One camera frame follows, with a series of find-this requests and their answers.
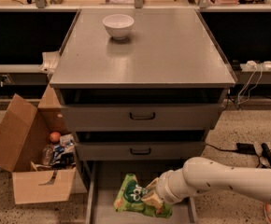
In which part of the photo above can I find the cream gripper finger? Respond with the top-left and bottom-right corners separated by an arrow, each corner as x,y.
145,177 -> 159,191
142,191 -> 164,209

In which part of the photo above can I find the red apple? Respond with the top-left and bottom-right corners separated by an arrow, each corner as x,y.
50,132 -> 61,143

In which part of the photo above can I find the brown cardboard box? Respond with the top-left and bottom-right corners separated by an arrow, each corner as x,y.
0,94 -> 76,204

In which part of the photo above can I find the middle grey drawer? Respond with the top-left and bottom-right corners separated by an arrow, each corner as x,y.
76,141 -> 206,161

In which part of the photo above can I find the black pole base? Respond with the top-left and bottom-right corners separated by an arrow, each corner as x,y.
261,143 -> 271,166

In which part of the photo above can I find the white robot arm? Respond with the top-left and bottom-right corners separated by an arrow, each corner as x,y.
141,157 -> 271,208

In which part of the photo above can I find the blue snack packet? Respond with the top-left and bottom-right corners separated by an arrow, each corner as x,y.
51,145 -> 65,163

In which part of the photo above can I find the top grey drawer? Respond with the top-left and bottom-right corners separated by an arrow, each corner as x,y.
62,104 -> 222,132

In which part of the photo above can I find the grey drawer cabinet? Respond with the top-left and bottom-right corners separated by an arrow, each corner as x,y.
49,7 -> 238,224

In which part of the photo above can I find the white ceramic bowl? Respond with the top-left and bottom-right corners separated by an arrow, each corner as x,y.
103,14 -> 135,40

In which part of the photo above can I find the clear plastic bottle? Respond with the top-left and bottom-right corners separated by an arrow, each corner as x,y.
42,145 -> 53,166

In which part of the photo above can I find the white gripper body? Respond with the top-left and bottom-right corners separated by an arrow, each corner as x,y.
156,170 -> 183,204

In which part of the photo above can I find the green rice chip bag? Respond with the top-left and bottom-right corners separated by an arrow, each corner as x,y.
113,174 -> 173,218

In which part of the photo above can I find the black power adapter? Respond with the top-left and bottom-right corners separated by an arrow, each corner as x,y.
236,143 -> 256,155

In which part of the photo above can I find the black floor cable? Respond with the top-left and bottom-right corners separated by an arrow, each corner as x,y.
206,142 -> 271,170

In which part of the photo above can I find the bottom grey open drawer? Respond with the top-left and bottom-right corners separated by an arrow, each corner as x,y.
86,161 -> 198,224

